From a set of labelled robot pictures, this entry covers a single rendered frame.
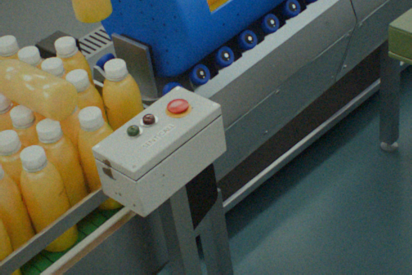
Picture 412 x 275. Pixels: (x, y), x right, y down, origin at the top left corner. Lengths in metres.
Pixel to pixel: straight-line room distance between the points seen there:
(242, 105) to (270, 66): 0.12
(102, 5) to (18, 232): 0.43
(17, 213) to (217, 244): 0.72
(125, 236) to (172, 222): 0.10
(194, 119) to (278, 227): 1.38
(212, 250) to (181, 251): 0.51
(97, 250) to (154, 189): 0.20
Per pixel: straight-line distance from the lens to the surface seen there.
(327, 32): 1.96
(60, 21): 3.94
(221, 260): 2.03
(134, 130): 1.32
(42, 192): 1.37
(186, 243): 1.49
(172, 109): 1.35
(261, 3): 1.71
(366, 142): 2.98
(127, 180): 1.29
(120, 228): 1.48
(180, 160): 1.33
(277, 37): 1.83
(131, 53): 1.66
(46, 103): 1.37
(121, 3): 1.67
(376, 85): 3.00
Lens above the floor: 1.91
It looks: 38 degrees down
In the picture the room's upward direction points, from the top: 9 degrees counter-clockwise
